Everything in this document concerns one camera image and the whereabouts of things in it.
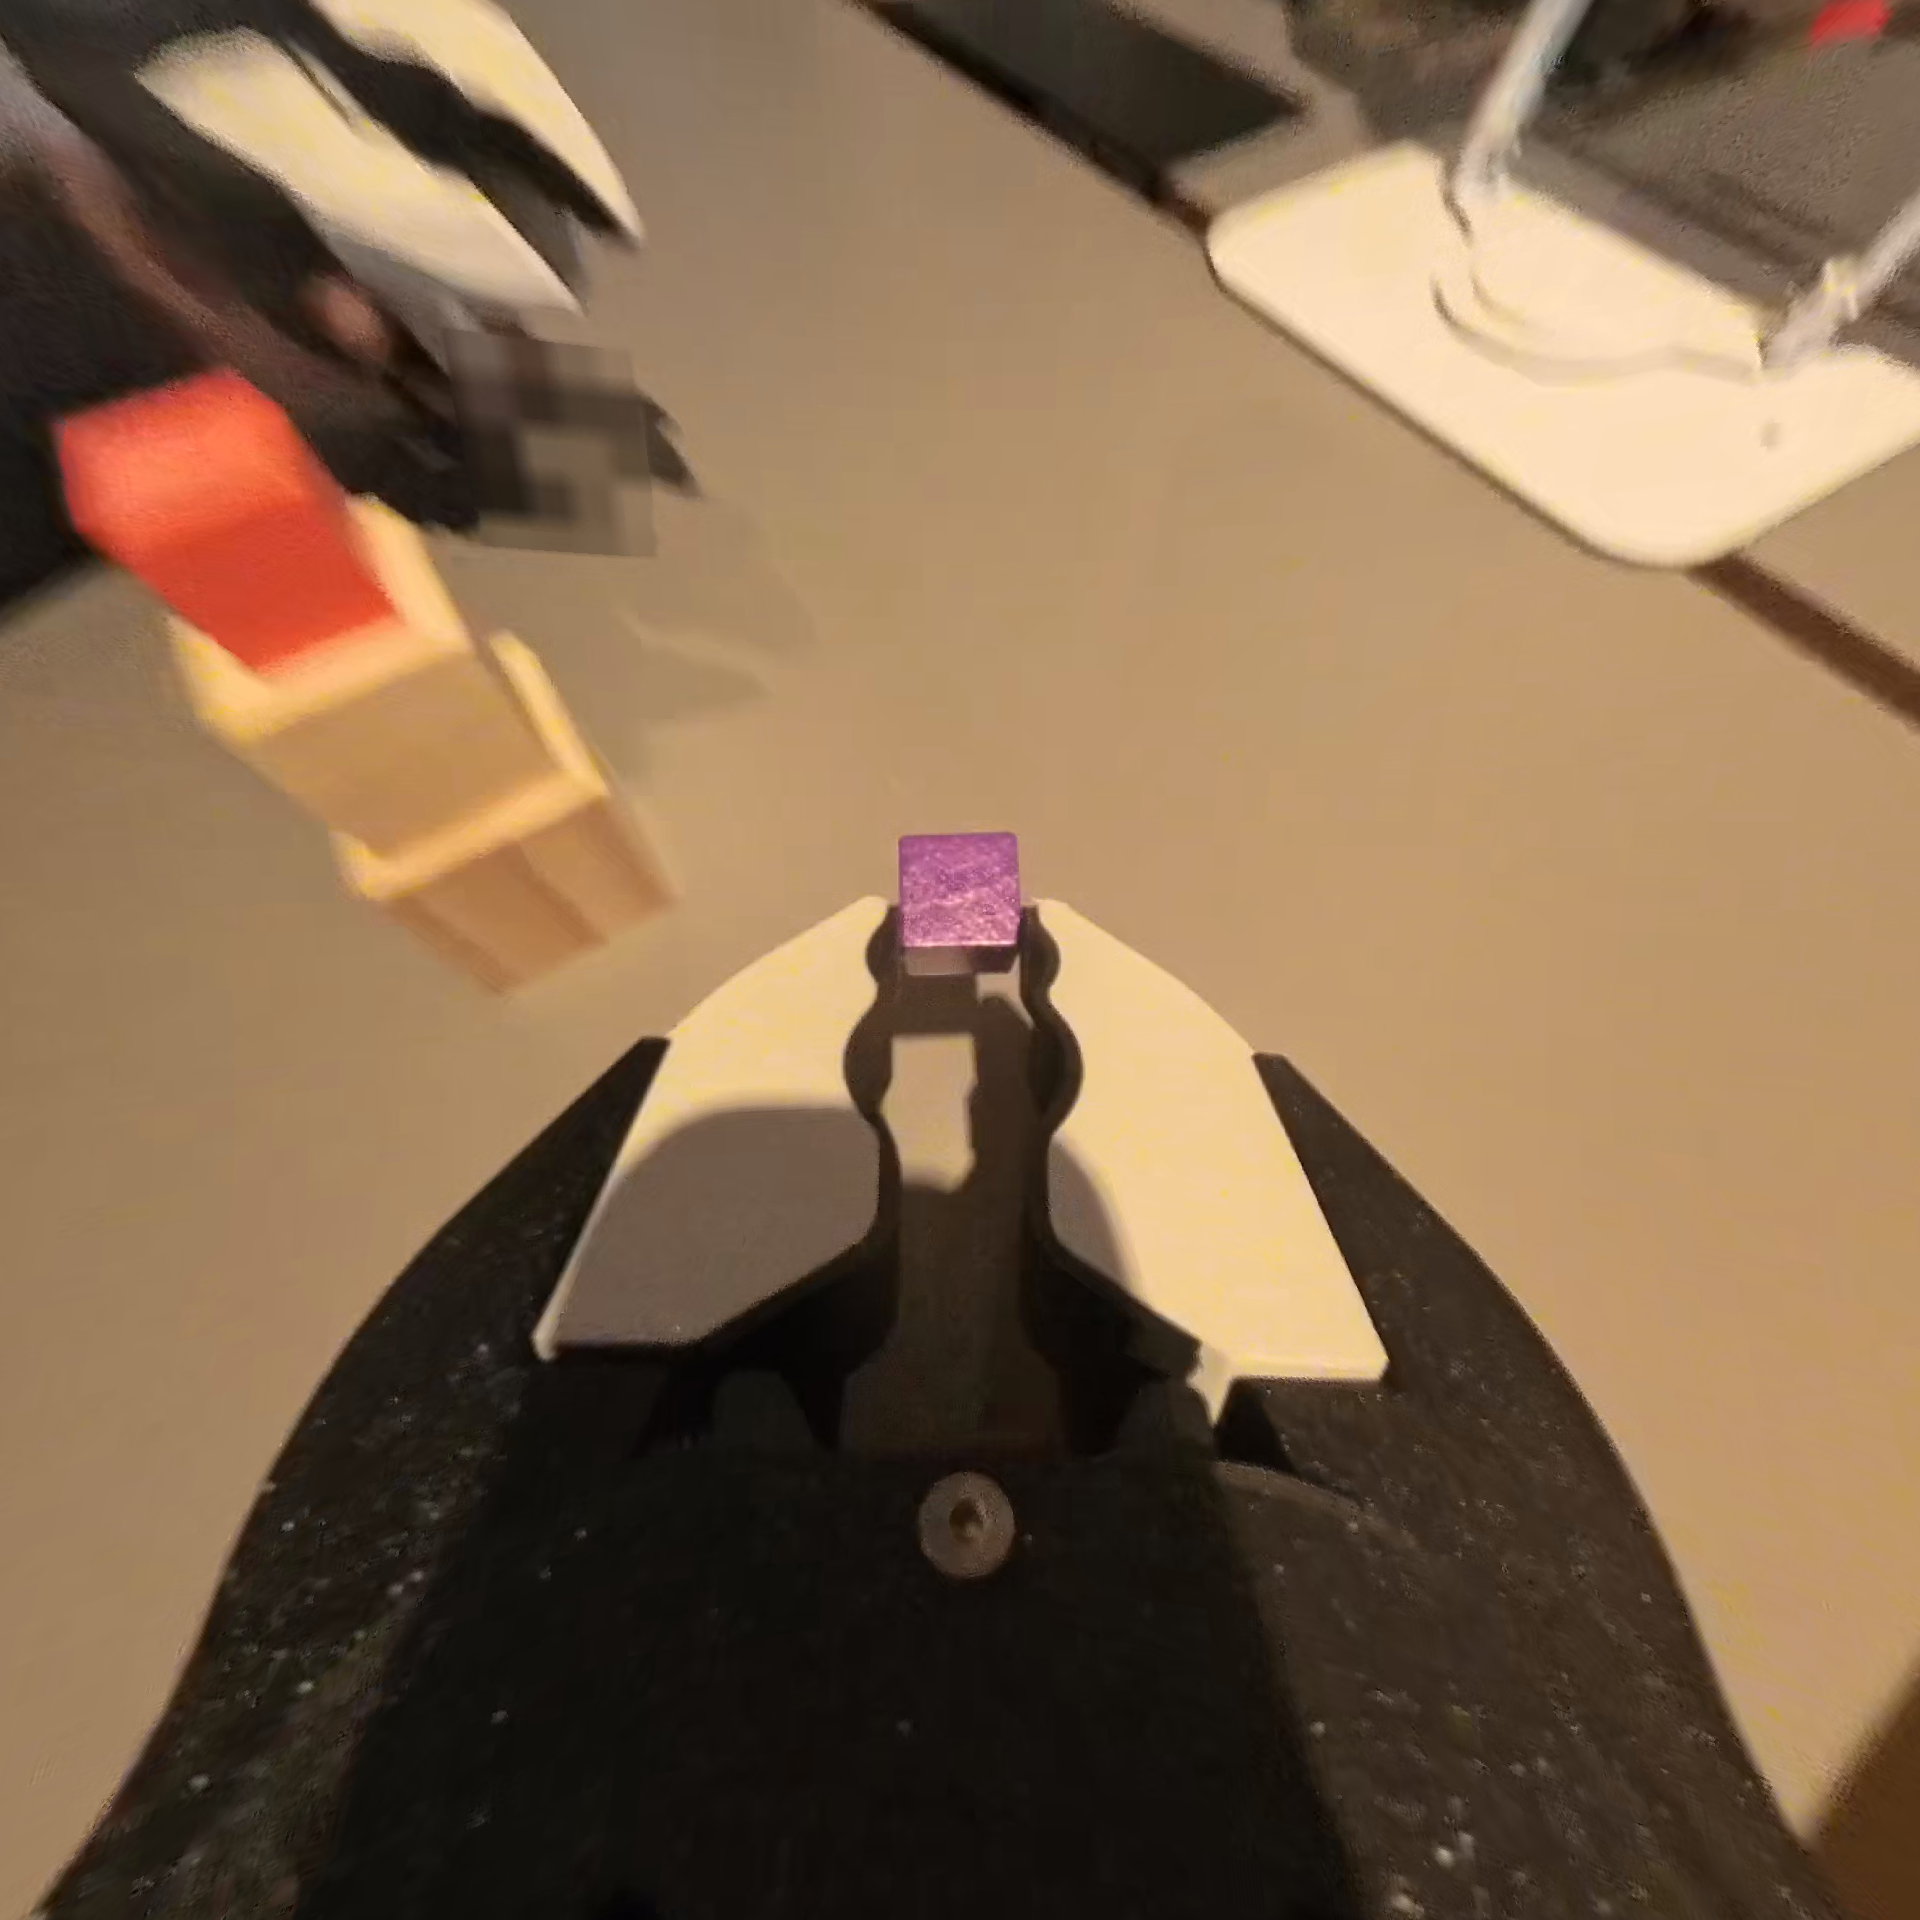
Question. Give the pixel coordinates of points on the orange traffic cone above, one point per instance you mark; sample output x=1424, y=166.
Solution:
x=1848, y=22

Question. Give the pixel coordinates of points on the red wooden cube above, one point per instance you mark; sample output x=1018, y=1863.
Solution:
x=210, y=511

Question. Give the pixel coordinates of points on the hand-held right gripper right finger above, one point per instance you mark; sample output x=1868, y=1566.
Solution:
x=1213, y=1201

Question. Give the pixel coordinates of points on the large plain wooden cube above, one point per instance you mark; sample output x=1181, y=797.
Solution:
x=523, y=885

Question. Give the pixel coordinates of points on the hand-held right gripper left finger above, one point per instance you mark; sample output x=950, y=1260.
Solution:
x=705, y=1142

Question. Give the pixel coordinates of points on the black desk mat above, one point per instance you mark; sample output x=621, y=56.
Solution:
x=1108, y=60

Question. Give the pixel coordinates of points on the document stand with white base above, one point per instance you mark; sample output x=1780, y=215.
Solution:
x=1651, y=452

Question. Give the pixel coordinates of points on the purple wooden cube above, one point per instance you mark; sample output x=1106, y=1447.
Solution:
x=961, y=892

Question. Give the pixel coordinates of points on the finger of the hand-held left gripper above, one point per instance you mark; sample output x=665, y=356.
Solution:
x=510, y=77
x=374, y=196

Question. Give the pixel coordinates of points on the medium plain wooden cube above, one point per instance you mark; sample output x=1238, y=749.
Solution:
x=404, y=734

